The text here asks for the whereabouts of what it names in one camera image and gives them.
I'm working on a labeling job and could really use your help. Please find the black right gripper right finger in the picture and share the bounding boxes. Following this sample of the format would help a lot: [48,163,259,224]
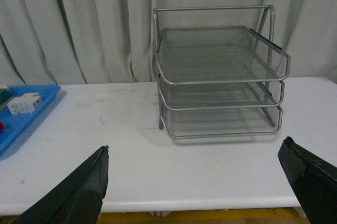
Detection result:
[277,137,336,223]

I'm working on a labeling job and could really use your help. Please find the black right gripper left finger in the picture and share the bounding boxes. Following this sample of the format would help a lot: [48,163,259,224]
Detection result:
[12,146,109,223]

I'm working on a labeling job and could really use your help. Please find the blue plastic tray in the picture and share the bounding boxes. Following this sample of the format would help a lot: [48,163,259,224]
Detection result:
[1,85,61,155]

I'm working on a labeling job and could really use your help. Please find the white circuit breaker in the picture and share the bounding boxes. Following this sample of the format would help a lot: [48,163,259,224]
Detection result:
[7,92,43,115]

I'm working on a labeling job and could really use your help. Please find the grey curtain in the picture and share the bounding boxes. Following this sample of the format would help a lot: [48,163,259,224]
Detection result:
[1,0,336,85]

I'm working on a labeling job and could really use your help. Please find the green knife switch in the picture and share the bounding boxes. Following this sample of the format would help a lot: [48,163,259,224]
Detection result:
[0,84,14,111]

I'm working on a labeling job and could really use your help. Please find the silver metal rack frame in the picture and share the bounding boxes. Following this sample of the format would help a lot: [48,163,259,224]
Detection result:
[152,5,275,130]

